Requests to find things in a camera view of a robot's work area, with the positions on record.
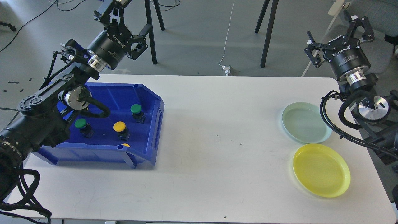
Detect yellow plate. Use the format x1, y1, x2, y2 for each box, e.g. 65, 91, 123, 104
292, 143, 351, 198

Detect black tripod legs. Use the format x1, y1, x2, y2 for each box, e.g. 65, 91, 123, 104
144, 0, 165, 65
254, 0, 279, 68

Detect black floor cables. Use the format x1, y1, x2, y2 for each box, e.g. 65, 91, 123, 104
0, 0, 181, 53

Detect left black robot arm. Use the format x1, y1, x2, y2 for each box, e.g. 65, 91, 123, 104
1, 0, 157, 224

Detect light green plate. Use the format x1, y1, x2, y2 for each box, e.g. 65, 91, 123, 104
280, 102, 332, 144

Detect green push button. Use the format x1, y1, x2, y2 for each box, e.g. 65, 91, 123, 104
130, 104, 146, 124
74, 119, 94, 138

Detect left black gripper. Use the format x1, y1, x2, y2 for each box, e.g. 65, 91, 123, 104
87, 0, 152, 70

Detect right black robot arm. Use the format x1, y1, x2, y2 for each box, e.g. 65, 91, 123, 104
304, 10, 397, 165

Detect black tripod legs right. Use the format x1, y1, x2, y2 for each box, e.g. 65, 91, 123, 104
254, 0, 279, 68

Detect white cable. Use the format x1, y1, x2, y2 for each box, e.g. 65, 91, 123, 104
219, 0, 236, 67

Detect white power adapter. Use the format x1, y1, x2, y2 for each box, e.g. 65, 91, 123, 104
222, 66, 240, 77

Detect black tripod legs left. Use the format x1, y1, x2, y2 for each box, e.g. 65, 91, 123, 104
144, 0, 165, 65

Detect blue plastic bin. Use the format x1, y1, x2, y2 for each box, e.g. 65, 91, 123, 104
34, 82, 164, 168

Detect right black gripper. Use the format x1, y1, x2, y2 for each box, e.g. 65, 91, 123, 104
304, 9, 374, 81

